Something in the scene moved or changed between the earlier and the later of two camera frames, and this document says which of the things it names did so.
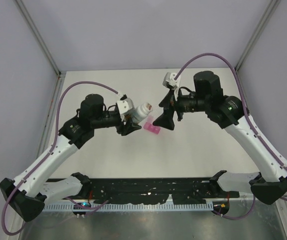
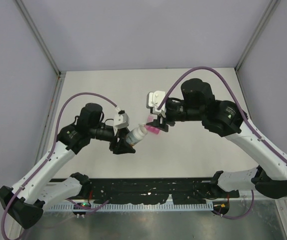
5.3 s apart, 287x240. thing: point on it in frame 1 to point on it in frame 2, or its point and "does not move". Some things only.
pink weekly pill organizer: (149, 126) does not move
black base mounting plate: (134, 191) does not move
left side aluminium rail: (56, 89) does not move
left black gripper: (124, 129) to (122, 146)
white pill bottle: (141, 112) to (135, 135)
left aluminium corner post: (45, 48) does not move
